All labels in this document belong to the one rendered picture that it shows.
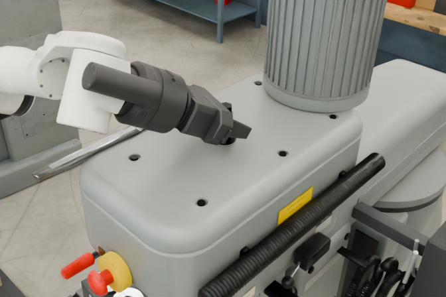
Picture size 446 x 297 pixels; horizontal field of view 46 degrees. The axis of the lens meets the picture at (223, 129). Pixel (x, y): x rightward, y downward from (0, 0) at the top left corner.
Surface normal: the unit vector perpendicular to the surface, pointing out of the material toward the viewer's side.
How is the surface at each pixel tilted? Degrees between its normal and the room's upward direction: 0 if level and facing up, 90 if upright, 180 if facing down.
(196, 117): 90
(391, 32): 90
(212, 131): 60
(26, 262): 0
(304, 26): 90
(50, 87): 77
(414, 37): 90
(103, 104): 69
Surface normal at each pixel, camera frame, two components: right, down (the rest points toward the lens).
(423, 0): -0.57, 0.44
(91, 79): -0.74, -0.21
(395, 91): 0.02, -0.84
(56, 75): 0.78, 0.15
